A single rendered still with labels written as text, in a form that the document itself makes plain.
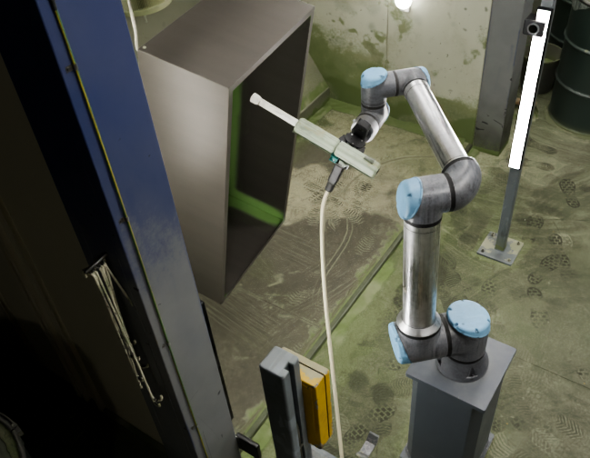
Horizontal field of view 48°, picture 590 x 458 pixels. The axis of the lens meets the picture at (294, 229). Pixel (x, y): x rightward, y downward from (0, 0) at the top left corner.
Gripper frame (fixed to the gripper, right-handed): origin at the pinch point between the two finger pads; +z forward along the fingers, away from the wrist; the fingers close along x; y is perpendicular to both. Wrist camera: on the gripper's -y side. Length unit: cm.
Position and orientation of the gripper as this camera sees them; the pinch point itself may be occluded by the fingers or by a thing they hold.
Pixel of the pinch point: (341, 160)
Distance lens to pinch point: 220.2
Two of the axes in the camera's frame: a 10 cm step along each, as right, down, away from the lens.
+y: -3.0, 5.8, 7.6
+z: -4.5, 6.2, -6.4
